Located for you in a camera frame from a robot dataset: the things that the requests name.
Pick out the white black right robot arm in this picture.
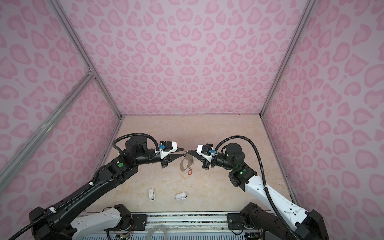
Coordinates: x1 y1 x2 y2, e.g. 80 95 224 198
188 143 329 240

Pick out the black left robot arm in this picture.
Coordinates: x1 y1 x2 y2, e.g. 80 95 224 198
29 133 184 240

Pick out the white stapler left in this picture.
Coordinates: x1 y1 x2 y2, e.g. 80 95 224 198
148 188 156 202

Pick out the white stapler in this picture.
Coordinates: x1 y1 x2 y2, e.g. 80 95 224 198
148 188 156 202
175 192 187 200

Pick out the white stapler right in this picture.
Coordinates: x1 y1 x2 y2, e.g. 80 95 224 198
175 192 187 200

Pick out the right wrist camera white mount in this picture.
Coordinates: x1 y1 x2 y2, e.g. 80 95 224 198
197 144 216 163

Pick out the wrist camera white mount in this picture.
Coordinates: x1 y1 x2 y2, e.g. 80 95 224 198
155 141 178 160
197 144 216 163

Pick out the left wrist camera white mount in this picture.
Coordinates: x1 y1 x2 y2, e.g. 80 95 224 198
155 141 178 160

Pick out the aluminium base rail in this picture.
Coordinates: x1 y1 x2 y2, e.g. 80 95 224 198
80 211 313 240

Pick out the black corrugated cable right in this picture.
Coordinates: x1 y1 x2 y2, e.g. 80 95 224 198
214 135 301 240

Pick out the aluminium frame post left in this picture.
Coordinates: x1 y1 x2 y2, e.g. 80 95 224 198
47 0 123 120

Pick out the aluminium diagonal frame bar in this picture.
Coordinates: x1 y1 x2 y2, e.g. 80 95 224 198
1 71 95 192

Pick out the aluminium corner frame post right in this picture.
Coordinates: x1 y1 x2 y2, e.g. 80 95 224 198
260 0 318 119

